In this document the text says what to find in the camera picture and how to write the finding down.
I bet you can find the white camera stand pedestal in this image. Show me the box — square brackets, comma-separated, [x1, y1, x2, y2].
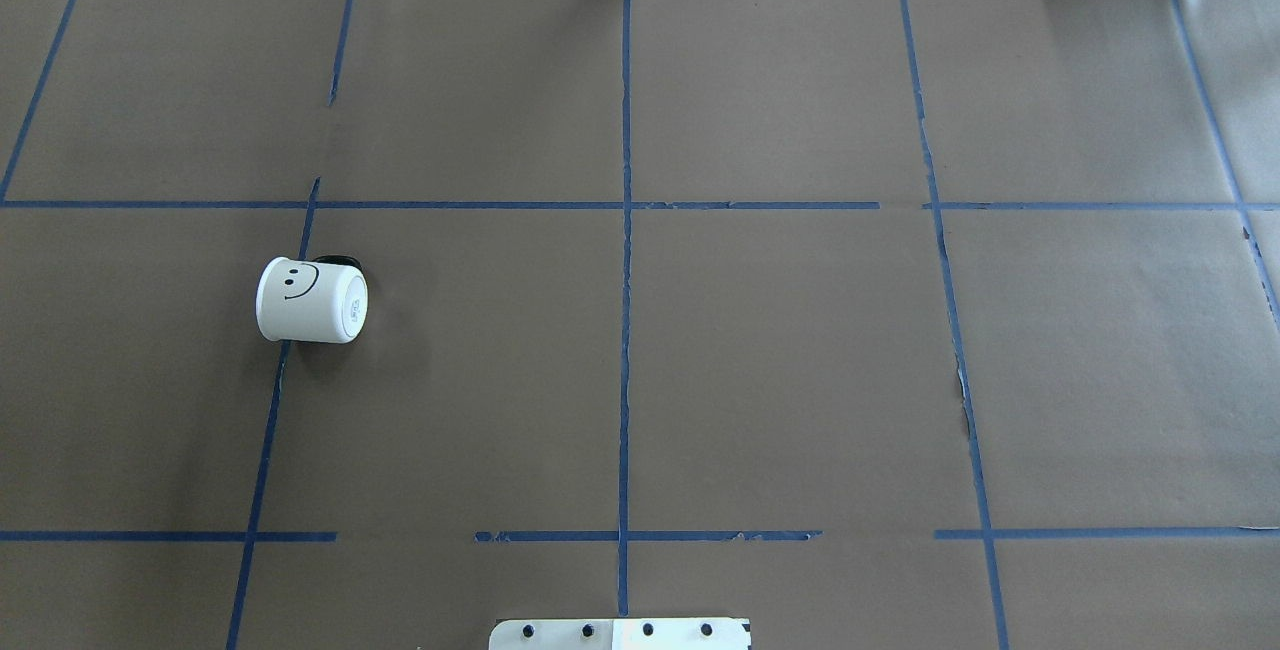
[488, 617, 753, 649]

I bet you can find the white smiley face mug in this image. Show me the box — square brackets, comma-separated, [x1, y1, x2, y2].
[255, 255, 369, 344]

